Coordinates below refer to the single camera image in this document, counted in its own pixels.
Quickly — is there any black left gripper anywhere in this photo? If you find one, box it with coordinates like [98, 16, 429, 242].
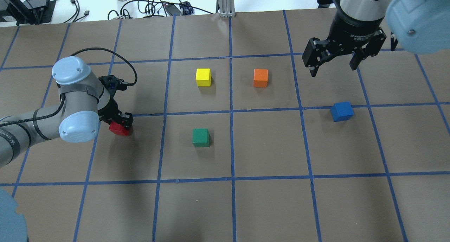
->
[98, 98, 134, 131]

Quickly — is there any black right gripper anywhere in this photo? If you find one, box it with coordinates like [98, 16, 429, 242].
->
[302, 12, 387, 77]

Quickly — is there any red wooden block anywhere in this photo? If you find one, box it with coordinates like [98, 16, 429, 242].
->
[108, 121, 130, 136]

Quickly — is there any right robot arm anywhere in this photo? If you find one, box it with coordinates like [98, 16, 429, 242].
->
[302, 0, 450, 77]

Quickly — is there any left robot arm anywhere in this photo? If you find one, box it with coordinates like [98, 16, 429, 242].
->
[0, 56, 137, 167]

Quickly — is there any blue wooden block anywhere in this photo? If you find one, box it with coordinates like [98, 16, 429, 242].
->
[330, 101, 355, 122]

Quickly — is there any orange wooden block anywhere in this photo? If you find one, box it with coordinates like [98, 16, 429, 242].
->
[253, 69, 269, 88]

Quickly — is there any green wooden block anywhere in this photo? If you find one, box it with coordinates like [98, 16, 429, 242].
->
[192, 128, 210, 148]

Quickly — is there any yellow wooden block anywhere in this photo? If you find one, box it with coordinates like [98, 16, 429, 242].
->
[195, 68, 212, 87]

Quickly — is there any black camera cable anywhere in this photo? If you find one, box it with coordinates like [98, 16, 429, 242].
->
[69, 47, 138, 86]

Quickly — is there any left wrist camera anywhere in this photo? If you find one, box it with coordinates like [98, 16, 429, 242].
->
[98, 75, 129, 98]

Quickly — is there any aluminium frame post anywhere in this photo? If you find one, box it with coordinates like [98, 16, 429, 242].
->
[216, 0, 236, 18]

